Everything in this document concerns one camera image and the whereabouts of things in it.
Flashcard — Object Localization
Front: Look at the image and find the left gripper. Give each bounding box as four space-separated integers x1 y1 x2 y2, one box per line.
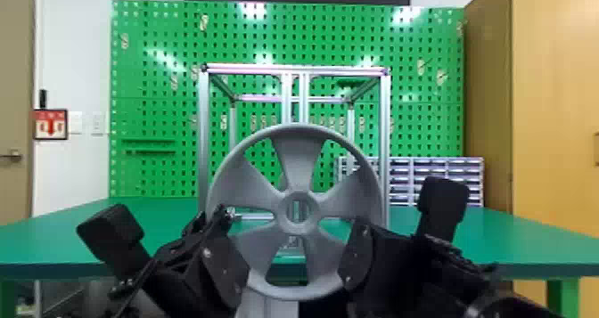
140 204 251 318

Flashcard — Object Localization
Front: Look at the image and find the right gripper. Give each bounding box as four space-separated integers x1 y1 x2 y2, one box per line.
337 216 495 318

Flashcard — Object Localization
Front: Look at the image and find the grey wheel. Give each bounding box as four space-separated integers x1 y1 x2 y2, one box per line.
205 122 385 303

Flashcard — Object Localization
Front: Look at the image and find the white drawer cabinet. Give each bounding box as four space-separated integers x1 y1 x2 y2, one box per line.
337 155 485 208

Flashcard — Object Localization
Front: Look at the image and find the yellow cupboard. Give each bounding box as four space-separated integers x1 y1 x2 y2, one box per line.
463 0 599 318

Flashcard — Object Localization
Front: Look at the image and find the beige door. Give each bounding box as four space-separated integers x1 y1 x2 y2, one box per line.
0 0 37 226

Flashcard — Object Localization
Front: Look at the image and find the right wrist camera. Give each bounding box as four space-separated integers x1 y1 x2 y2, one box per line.
414 175 471 244

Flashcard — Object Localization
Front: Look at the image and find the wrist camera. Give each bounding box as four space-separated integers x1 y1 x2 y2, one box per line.
414 175 471 244
76 203 152 281

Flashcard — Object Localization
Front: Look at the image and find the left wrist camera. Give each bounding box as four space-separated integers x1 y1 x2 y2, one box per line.
76 203 152 281

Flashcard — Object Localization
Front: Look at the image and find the silver frame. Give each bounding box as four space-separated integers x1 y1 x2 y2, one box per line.
196 62 393 228

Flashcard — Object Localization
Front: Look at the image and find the white switch plate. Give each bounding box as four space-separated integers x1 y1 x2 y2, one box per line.
90 110 107 136
68 110 84 135

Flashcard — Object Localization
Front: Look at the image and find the red wall sign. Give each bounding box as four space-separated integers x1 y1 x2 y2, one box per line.
32 107 70 142

